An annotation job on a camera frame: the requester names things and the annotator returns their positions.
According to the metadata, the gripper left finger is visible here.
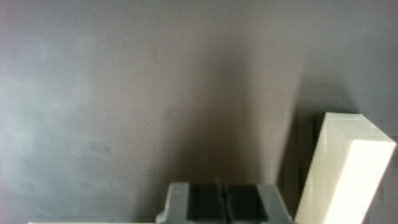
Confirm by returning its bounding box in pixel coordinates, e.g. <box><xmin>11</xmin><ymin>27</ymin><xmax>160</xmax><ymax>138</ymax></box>
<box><xmin>154</xmin><ymin>181</ymin><xmax>226</xmax><ymax>224</ymax></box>

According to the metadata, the white U-shaped fence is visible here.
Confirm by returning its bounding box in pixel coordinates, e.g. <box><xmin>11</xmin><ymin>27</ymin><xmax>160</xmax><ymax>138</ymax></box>
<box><xmin>295</xmin><ymin>112</ymin><xmax>396</xmax><ymax>224</ymax></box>

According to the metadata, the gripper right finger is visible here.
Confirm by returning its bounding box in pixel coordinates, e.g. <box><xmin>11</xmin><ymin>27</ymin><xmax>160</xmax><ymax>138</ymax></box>
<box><xmin>222</xmin><ymin>183</ymin><xmax>295</xmax><ymax>224</ymax></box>

